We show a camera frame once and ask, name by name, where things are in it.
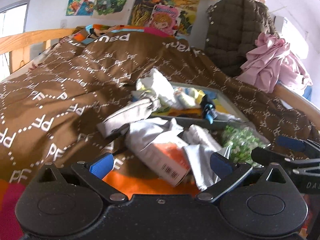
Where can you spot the olive quilted jacket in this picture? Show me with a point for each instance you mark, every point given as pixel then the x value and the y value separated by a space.
pixel 232 30

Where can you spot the wooden bed side board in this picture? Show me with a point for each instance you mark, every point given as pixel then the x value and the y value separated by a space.
pixel 295 100

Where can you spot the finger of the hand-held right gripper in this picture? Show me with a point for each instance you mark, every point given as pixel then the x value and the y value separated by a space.
pixel 270 154
pixel 292 143

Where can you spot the yellow landscape painting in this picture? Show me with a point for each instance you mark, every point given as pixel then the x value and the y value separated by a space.
pixel 190 7

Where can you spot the brown printed striped blanket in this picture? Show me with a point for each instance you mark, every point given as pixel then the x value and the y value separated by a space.
pixel 62 92

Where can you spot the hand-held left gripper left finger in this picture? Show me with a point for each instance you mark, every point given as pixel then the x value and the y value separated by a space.
pixel 101 167

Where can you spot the dark blue cloth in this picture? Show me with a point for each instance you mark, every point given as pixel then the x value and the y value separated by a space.
pixel 208 112

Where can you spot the orange and white box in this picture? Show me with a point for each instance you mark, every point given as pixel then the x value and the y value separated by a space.
pixel 170 162

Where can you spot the pink cartoon girl poster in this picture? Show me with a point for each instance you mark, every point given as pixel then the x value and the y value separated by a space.
pixel 163 20

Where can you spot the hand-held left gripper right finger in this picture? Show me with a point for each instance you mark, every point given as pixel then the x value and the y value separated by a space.
pixel 221 165

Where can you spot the yellow cloth with blue trim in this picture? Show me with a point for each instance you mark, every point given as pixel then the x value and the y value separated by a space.
pixel 187 98

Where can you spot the white grey cloth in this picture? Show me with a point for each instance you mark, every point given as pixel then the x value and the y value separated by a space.
pixel 150 132

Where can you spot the orange fish painting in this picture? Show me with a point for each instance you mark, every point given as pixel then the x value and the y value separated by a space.
pixel 145 10

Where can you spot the white knitted cloth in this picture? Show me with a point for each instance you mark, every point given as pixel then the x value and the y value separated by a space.
pixel 200 142

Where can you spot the grey tray with cartoon picture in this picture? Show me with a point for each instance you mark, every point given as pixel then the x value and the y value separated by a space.
pixel 225 120

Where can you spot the window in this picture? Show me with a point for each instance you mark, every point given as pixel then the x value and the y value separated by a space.
pixel 12 27

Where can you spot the white wall socket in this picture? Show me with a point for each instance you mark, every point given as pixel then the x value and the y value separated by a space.
pixel 64 23

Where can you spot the white printed baby cloth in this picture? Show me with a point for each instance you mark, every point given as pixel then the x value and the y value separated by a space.
pixel 157 87

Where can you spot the grey sock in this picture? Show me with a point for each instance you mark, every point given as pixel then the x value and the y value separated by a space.
pixel 125 120

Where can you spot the pink cloth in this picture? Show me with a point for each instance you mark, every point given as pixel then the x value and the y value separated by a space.
pixel 270 62

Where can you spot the glass bottle of green stars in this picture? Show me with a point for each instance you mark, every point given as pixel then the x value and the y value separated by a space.
pixel 240 142

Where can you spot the wooden bed frame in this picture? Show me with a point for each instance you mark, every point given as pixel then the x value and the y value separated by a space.
pixel 30 40

